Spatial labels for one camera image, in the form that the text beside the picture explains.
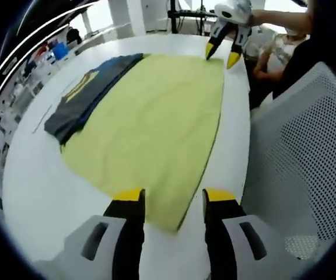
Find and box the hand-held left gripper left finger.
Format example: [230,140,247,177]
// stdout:
[55,188,146,280]

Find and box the blue barrel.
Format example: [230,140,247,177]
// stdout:
[52,42,69,60]

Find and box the yellow-green garment with grey and blue sleeves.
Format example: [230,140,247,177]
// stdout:
[44,52,226,234]

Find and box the person's dark clothing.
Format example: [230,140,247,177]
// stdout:
[272,0,336,100]

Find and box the black stand pole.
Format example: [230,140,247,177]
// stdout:
[169,0,182,34]

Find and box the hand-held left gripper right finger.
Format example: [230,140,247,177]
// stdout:
[202,188,287,280]

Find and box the white mesh chair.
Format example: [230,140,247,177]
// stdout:
[240,61,336,260]

